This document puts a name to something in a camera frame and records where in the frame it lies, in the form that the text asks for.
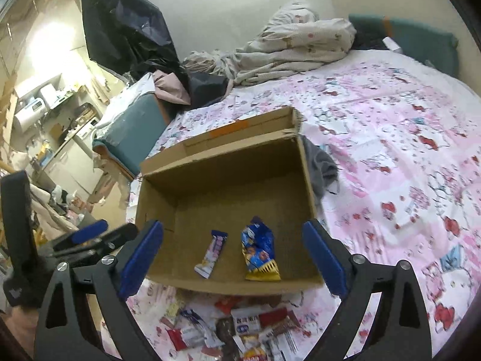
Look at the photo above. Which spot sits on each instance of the white purple snack bar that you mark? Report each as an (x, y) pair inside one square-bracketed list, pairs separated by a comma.
[(212, 255)]

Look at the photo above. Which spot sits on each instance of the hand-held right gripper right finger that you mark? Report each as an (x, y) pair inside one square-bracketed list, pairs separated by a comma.
[(326, 261)]

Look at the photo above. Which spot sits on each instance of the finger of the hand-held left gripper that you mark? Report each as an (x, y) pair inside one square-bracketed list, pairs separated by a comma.
[(112, 237), (90, 231)]

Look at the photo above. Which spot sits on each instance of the blue yellow snack packet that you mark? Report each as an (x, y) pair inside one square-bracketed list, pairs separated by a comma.
[(259, 248)]

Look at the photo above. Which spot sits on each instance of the black plastic bag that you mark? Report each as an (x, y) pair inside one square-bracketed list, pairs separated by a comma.
[(120, 26)]

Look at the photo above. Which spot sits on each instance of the small white device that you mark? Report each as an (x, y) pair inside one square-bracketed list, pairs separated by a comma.
[(391, 44)]

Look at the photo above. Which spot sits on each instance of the brown cardboard box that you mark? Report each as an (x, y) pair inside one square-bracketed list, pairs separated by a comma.
[(233, 184)]

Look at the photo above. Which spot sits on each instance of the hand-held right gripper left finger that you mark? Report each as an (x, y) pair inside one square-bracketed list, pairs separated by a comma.
[(139, 261)]

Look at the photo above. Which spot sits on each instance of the crumpled beige printed quilt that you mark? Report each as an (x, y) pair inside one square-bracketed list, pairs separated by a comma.
[(293, 45)]

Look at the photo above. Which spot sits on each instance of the pile of mixed snack packets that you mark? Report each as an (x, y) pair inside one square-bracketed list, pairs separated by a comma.
[(240, 327)]

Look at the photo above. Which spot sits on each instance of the grey cloth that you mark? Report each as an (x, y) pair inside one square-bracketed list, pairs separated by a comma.
[(319, 165)]

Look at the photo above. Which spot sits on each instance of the white cabinet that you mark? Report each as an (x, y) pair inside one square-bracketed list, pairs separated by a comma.
[(71, 161)]

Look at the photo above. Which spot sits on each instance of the teal padded bench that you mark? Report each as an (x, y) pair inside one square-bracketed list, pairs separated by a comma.
[(131, 133)]

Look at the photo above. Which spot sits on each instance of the white water heater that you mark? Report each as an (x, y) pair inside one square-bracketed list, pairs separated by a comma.
[(30, 114)]

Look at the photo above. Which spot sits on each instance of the pink printed bed sheet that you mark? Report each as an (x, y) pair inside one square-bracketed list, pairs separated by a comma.
[(394, 139)]

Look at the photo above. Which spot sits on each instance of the dark navy cloth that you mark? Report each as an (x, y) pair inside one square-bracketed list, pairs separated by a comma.
[(206, 88)]

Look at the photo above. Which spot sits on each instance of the pink cloth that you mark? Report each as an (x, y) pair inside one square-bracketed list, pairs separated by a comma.
[(171, 89)]

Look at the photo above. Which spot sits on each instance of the teal padded headboard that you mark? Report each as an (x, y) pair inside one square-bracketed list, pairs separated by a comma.
[(421, 41)]

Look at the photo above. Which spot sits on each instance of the white plastic sheet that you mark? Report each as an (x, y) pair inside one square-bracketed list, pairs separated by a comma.
[(127, 90)]

